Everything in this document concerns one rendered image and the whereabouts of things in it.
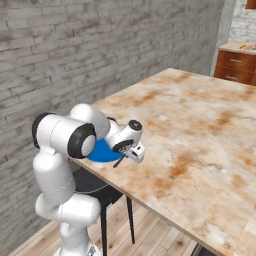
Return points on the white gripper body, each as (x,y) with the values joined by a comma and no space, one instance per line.
(137,154)

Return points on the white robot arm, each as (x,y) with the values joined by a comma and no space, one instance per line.
(55,166)

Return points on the blue plate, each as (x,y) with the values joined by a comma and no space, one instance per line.
(101,152)

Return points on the dark grey cutlery piece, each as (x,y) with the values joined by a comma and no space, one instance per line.
(118,162)

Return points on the black stool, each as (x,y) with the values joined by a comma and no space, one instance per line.
(91,186)
(203,251)

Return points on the brown wooden cupboard run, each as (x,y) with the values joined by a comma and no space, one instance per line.
(237,65)

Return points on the brown wall cupboard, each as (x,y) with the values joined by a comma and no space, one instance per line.
(251,4)

